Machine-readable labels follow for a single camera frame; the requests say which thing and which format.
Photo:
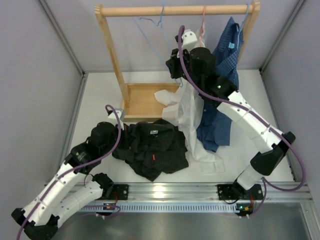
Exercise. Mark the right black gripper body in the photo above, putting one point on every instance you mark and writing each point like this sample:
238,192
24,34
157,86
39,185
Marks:
177,71

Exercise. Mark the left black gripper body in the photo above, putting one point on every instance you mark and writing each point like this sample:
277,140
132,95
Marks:
123,141

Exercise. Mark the black striped shirt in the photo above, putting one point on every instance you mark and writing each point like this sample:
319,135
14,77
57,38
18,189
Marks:
155,148

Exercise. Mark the light blue wire hanger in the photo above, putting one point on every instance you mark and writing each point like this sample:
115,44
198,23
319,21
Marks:
158,41

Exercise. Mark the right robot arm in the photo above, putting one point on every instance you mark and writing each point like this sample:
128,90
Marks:
197,67

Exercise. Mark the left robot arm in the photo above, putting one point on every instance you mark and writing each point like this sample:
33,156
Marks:
42,218

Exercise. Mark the white shirt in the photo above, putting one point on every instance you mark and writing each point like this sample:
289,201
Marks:
184,109

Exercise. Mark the blue checkered shirt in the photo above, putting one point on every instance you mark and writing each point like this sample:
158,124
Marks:
215,127

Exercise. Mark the wooden clothes rack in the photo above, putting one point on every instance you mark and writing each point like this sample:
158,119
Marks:
139,101

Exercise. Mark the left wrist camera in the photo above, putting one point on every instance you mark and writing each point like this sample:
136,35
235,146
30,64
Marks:
113,114

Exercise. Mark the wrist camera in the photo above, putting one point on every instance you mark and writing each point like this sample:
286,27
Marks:
113,114
189,40

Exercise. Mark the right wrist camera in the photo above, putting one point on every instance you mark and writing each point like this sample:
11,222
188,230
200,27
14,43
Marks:
189,40

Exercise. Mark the pink wire hanger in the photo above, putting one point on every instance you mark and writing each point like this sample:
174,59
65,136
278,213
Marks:
202,28

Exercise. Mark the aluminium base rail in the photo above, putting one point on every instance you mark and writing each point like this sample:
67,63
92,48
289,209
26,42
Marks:
201,192

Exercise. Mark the blue wire hanger right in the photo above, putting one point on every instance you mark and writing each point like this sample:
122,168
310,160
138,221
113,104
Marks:
242,22

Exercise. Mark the white slotted cable duct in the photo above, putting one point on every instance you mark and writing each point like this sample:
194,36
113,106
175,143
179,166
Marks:
175,207

